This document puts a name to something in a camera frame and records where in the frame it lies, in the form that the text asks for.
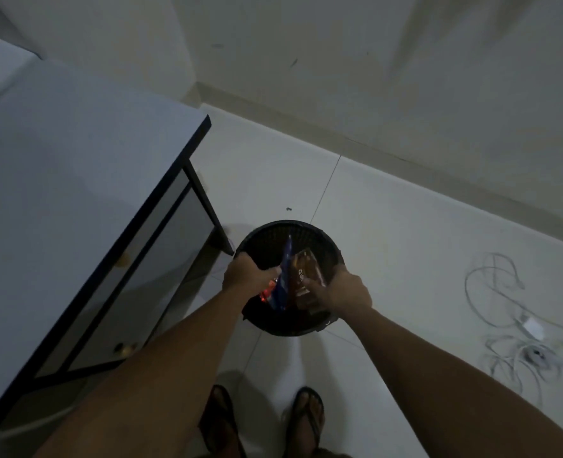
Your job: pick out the black mesh waste basket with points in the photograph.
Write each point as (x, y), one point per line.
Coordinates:
(267, 243)

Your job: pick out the blue snack package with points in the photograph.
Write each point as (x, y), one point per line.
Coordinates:
(284, 281)

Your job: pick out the person's left black sandal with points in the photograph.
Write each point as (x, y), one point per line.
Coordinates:
(219, 424)

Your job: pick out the person's left hand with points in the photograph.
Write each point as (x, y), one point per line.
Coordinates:
(245, 278)

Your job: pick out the grey black-framed table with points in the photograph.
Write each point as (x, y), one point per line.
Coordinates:
(210, 212)

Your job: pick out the white power adapter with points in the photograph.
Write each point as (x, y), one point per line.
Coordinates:
(533, 329)

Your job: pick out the person's right hand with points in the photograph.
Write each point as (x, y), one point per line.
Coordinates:
(346, 293)

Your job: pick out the person's black sandal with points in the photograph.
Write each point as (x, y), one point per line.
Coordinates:
(219, 424)
(305, 424)

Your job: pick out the person's left forearm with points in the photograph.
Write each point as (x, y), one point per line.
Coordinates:
(157, 376)

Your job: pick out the person's right black sandal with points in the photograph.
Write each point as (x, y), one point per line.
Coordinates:
(305, 424)

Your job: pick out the dark brown snack wrapper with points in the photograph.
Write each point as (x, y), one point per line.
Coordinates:
(305, 271)

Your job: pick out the grey desk drawer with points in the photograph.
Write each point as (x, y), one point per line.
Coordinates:
(109, 281)
(157, 290)

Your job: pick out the person's right forearm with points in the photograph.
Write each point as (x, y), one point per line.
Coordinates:
(443, 391)

